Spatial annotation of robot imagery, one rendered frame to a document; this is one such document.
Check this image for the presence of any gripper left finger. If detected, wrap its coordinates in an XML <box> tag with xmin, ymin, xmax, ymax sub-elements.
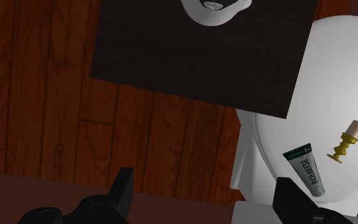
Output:
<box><xmin>17</xmin><ymin>167</ymin><xmax>135</xmax><ymax>224</ymax></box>

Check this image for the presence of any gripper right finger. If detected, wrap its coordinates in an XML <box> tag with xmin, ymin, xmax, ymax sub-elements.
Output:
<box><xmin>272</xmin><ymin>176</ymin><xmax>355</xmax><ymax>224</ymax></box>

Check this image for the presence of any white and green tube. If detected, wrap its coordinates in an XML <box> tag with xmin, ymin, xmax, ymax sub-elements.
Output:
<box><xmin>282</xmin><ymin>143</ymin><xmax>326</xmax><ymax>198</ymax></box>

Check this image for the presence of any yellow candle holder with candle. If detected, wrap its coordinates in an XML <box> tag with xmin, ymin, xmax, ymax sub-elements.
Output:
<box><xmin>326</xmin><ymin>119</ymin><xmax>358</xmax><ymax>165</ymax></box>

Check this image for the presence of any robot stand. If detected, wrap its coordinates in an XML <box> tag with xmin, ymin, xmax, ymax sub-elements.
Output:
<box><xmin>90</xmin><ymin>0</ymin><xmax>319</xmax><ymax>120</ymax></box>

